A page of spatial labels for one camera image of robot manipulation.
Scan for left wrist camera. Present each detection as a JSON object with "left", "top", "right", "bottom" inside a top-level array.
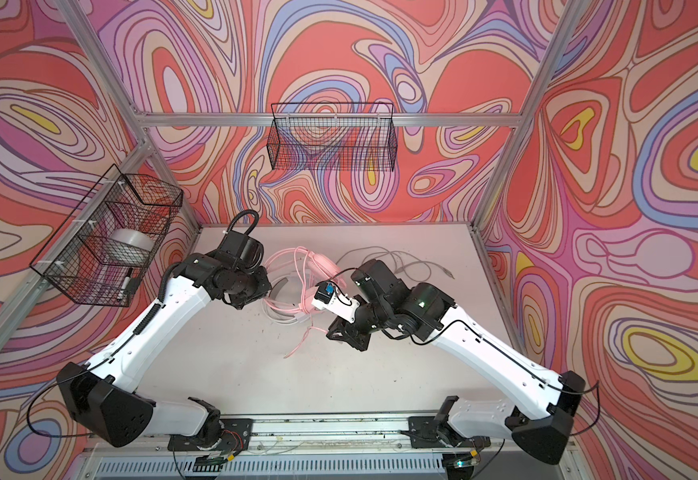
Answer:
[{"left": 213, "top": 230, "right": 264, "bottom": 272}]

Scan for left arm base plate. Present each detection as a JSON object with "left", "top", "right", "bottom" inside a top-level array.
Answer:
[{"left": 168, "top": 418, "right": 254, "bottom": 453}]

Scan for slotted grey cable duct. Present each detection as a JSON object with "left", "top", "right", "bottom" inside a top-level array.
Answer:
[{"left": 82, "top": 454, "right": 445, "bottom": 479}]

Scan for aluminium front rail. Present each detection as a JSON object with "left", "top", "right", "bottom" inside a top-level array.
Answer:
[{"left": 108, "top": 402, "right": 569, "bottom": 465}]

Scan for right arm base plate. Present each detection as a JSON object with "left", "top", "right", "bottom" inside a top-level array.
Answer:
[{"left": 400, "top": 416, "right": 492, "bottom": 451}]

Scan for white tape roll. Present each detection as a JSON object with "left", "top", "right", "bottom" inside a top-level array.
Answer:
[{"left": 105, "top": 228, "right": 155, "bottom": 267}]

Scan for pink cat-ear headphones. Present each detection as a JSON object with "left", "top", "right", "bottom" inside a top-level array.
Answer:
[{"left": 263, "top": 246, "right": 338, "bottom": 314}]

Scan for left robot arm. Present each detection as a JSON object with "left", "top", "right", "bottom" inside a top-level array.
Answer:
[{"left": 54, "top": 254, "right": 271, "bottom": 450}]

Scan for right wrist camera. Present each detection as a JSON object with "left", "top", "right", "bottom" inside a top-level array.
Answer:
[{"left": 311, "top": 281, "right": 360, "bottom": 323}]

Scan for rear black wire basket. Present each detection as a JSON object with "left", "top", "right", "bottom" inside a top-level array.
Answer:
[{"left": 266, "top": 101, "right": 398, "bottom": 172}]

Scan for pink headphone cable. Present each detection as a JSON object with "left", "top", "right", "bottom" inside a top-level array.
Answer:
[{"left": 282, "top": 305, "right": 332, "bottom": 360}]

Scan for black wire basket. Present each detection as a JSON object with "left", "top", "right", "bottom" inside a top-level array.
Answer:
[
  {"left": 266, "top": 101, "right": 398, "bottom": 172},
  {"left": 30, "top": 165, "right": 183, "bottom": 307}
]

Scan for white headphones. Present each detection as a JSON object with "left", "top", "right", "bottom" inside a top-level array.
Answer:
[{"left": 263, "top": 275, "right": 312, "bottom": 326}]

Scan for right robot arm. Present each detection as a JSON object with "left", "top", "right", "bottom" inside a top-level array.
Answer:
[{"left": 312, "top": 260, "right": 591, "bottom": 465}]

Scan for left black wire basket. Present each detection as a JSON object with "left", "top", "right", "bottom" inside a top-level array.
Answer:
[{"left": 30, "top": 165, "right": 183, "bottom": 307}]

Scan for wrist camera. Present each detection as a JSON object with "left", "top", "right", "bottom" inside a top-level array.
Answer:
[
  {"left": 213, "top": 230, "right": 264, "bottom": 272},
  {"left": 311, "top": 281, "right": 360, "bottom": 323}
]

